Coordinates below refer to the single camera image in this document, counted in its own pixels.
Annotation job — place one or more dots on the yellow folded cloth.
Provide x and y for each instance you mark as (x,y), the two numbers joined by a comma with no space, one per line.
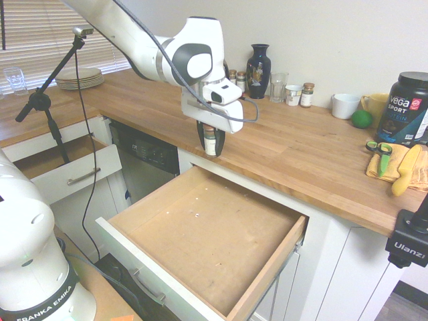
(418,177)

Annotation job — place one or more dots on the dark blue painted vase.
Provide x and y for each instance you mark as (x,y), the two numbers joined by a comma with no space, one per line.
(258,73)

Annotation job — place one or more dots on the small white plastic cup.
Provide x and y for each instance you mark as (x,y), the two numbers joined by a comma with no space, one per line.
(293,96)

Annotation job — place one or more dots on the small spice jar brown lid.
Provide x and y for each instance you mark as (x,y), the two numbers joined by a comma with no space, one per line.
(232,77)
(241,82)

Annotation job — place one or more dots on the orange sticky note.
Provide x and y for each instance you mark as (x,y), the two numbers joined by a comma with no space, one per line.
(123,318)

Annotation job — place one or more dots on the black camera boom stand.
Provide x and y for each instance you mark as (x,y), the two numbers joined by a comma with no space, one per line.
(53,123)

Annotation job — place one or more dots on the black Ulanzi camera mount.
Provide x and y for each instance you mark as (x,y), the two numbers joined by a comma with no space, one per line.
(406,240)

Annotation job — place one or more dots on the stainless steel dishwasher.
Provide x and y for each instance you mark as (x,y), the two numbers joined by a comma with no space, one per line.
(147,157)

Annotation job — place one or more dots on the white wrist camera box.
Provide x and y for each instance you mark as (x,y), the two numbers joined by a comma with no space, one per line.
(222,92)

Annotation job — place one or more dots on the white ceramic mug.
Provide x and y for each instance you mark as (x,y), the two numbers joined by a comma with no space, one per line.
(344,107)

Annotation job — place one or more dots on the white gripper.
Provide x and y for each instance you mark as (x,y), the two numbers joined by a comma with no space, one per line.
(217,117)

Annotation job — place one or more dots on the white window blinds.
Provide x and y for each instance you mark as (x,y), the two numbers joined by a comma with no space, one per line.
(40,33)

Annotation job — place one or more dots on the black Vega protein tub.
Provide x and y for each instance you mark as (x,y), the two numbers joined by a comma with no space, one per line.
(403,110)

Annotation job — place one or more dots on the black bag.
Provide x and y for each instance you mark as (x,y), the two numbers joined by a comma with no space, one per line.
(123,281)

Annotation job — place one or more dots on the large wooden drawer white front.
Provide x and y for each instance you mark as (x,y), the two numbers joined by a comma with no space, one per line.
(207,234)

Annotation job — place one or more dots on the yellow knife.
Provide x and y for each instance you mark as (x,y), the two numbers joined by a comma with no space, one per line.
(406,170)

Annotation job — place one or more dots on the yellow ceramic mug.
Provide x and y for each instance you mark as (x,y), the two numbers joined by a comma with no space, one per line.
(378,105)

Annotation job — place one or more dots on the clear faceted glass tumbler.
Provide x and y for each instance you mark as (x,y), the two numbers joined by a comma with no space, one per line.
(279,88)

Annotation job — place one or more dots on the stack of beige plates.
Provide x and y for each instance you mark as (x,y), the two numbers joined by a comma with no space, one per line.
(80,78)

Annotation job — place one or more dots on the seasoning jar with brown lid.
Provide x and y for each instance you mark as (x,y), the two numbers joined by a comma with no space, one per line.
(210,142)

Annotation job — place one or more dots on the clear patterned drinking glass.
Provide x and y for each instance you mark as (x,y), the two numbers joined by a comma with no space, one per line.
(15,82)

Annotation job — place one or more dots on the green lime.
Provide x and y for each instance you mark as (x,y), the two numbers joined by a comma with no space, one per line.
(361,119)

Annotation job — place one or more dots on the white kitchen cabinet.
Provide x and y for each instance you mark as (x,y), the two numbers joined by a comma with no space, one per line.
(334,254)

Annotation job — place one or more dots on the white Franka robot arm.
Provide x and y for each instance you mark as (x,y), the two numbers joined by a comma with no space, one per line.
(200,33)

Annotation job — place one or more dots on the small grey exterior camera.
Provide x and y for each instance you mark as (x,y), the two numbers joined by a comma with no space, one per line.
(83,30)

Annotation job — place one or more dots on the spice jar with green label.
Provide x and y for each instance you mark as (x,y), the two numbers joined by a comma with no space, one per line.
(307,96)

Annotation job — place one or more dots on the small wooden drawer white front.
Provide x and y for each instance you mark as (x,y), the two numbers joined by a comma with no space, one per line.
(77,167)

